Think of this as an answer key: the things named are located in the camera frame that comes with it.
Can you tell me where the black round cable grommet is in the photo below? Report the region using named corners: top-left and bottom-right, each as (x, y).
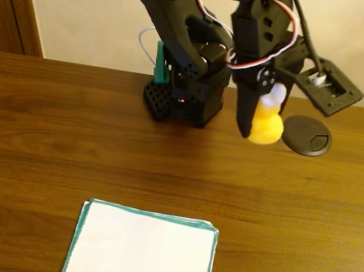
top-left (278, 112), bottom-right (337, 160)

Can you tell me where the green table clamp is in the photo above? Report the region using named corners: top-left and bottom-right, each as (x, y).
top-left (150, 40), bottom-right (176, 87)

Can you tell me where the black camera cable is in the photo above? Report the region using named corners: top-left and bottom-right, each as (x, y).
top-left (276, 0), bottom-right (336, 76)

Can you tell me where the white thin cable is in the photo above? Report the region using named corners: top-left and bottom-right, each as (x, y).
top-left (132, 25), bottom-right (163, 70)

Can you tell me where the white paper sheet green border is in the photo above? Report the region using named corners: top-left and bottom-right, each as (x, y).
top-left (59, 194), bottom-right (223, 272)

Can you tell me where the red white servo cable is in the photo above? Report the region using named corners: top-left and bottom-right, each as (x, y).
top-left (226, 3), bottom-right (301, 80)

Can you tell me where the yellow duck toy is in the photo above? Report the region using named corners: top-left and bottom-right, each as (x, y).
top-left (246, 79), bottom-right (292, 149)

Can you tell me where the black camera mount box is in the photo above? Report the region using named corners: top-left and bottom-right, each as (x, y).
top-left (289, 53), bottom-right (364, 124)

